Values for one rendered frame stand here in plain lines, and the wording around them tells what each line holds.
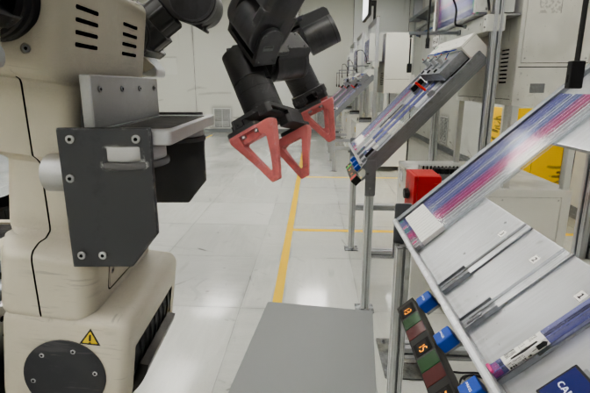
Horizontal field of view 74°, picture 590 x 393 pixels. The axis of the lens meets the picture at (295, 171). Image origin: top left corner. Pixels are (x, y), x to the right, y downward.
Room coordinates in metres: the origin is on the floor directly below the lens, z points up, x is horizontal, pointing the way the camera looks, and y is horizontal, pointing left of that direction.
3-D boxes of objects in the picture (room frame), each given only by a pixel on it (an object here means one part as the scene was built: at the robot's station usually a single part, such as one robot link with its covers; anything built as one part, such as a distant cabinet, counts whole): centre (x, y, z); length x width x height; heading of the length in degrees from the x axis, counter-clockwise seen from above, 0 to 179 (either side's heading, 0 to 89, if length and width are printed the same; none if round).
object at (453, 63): (2.10, -0.79, 0.66); 1.01 x 0.73 x 1.31; 87
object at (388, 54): (5.35, -1.11, 0.95); 1.36 x 0.82 x 1.90; 87
